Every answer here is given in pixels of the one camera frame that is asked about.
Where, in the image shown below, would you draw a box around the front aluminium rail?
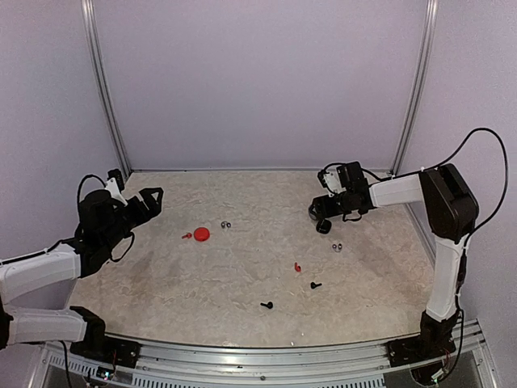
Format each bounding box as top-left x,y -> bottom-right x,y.
30,318 -> 500,388

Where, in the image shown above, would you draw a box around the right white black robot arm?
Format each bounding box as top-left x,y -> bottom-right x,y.
308,162 -> 479,366

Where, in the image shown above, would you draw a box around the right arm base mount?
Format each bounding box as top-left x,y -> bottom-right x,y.
386,335 -> 456,368

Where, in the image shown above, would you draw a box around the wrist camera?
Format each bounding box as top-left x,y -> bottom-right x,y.
106,168 -> 125,192
317,162 -> 368,196

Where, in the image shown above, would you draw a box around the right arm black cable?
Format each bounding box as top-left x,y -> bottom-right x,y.
361,128 -> 509,239

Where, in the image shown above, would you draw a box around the right aluminium frame post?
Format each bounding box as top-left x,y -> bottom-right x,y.
390,0 -> 439,175

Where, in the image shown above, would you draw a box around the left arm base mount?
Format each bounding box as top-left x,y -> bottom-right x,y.
70,335 -> 141,369

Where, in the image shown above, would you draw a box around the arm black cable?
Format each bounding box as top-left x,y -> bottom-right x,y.
361,128 -> 509,239
76,173 -> 137,263

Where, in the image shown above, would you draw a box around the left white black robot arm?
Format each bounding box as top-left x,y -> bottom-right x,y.
1,188 -> 164,360

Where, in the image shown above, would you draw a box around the red round charging case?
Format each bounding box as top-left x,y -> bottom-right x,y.
193,227 -> 211,242

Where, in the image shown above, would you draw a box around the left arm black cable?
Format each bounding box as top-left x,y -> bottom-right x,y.
76,173 -> 137,263

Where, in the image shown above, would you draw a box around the black charging case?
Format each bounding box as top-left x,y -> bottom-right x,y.
316,219 -> 332,234

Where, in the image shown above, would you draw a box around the black earbud at front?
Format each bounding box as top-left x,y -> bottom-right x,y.
260,302 -> 274,310

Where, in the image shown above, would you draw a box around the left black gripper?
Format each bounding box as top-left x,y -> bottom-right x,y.
100,187 -> 162,251

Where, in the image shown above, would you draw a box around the purple earbud charging case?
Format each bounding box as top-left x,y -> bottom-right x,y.
308,205 -> 317,221

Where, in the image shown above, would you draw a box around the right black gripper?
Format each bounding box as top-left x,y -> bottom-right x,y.
310,190 -> 354,220

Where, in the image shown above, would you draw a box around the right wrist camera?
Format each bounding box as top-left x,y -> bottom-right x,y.
317,162 -> 368,196

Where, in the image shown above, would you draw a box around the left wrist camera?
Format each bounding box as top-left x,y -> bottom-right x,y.
106,168 -> 125,192

